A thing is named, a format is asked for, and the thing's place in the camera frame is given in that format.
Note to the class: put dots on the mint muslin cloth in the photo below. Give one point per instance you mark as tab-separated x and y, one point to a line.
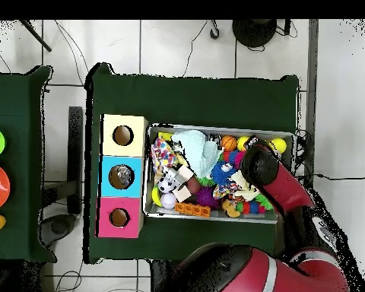
197	152

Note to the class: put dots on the clear blue-print plastic packet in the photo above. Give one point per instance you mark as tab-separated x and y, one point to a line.
123	175

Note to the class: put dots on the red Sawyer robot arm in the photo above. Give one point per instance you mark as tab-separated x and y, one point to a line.
286	185

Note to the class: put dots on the wooden three-hole box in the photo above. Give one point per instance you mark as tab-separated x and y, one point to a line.
130	150

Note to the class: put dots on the silver mesh bin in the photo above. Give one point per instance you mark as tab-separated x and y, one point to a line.
158	213

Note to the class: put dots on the polka dot crumpled wrapper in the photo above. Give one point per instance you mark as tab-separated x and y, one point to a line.
162	153

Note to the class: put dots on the black white soccer ball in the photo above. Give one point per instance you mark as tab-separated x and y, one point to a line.
165	185

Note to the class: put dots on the blue spiky toy with eyes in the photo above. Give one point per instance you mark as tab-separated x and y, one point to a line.
222	173

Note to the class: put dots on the white baseball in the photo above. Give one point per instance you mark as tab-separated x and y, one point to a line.
168	200

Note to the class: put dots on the purple spiky ball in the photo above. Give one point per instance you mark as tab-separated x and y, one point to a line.
207	197

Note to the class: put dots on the orange plastic tray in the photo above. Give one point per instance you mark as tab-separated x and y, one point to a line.
192	210

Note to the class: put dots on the small basketball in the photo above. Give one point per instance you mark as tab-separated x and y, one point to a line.
229	143

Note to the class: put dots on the dark green tablecloth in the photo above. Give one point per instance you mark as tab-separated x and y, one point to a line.
185	100

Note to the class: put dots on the cream muslin cloth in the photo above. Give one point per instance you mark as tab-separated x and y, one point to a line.
245	188

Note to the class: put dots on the yellow ball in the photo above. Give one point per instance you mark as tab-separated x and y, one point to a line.
280	145

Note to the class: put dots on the black floor bar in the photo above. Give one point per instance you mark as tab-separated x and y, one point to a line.
75	152

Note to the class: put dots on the grey rounded floor base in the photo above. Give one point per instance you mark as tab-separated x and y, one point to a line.
59	226

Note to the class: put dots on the black round lamp base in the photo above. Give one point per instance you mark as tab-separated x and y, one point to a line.
254	32

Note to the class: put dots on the dark green cloth side table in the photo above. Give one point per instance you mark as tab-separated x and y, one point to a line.
12	106

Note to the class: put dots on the black rod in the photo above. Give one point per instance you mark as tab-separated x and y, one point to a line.
36	36

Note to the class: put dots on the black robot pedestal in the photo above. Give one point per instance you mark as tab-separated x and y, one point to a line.
161	276

